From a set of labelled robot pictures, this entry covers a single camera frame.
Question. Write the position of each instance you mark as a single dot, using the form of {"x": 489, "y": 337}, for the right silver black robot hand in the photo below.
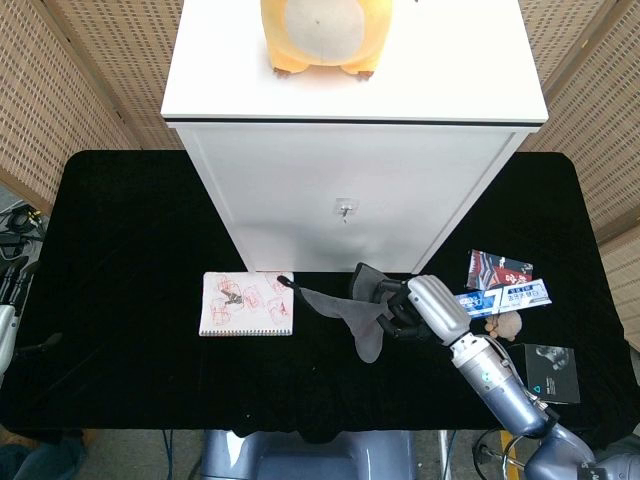
{"x": 440, "y": 305}

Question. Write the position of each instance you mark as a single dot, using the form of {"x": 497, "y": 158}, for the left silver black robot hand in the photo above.
{"x": 7, "y": 335}

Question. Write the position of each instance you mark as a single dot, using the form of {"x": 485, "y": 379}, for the gray cloth with black trim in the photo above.
{"x": 367, "y": 335}

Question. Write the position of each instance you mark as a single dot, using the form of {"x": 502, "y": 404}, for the right blue-gray robot arm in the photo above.
{"x": 505, "y": 395}

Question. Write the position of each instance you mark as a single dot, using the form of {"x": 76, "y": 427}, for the blue cloth garment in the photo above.
{"x": 35, "y": 460}

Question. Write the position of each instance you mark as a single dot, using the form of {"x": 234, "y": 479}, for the clear adhesive metal hook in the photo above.
{"x": 345, "y": 205}

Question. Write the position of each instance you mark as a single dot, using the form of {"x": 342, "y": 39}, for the red blue snack packet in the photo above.
{"x": 487, "y": 267}

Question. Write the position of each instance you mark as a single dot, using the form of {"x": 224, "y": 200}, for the small beige plush toy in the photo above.
{"x": 507, "y": 325}

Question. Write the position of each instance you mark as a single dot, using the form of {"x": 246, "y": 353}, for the blue toothpaste box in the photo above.
{"x": 525, "y": 295}

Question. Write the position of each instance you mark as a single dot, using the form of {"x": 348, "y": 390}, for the black tablecloth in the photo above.
{"x": 125, "y": 300}

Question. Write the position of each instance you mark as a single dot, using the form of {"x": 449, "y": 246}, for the black product box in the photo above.
{"x": 555, "y": 370}

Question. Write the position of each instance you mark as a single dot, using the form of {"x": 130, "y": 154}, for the white cabinet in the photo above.
{"x": 325, "y": 165}

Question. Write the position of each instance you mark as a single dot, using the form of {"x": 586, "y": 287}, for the spiral notebook with red drawings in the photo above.
{"x": 250, "y": 322}

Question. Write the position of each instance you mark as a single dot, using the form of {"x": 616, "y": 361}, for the blue-gray robot torso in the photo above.
{"x": 310, "y": 460}

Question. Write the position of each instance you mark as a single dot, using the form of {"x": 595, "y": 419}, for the woven folding screen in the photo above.
{"x": 590, "y": 100}
{"x": 75, "y": 75}

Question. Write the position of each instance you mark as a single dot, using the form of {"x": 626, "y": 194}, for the yellow plush toy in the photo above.
{"x": 325, "y": 30}

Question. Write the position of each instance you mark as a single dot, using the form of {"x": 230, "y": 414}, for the chrome stool frame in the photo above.
{"x": 510, "y": 455}

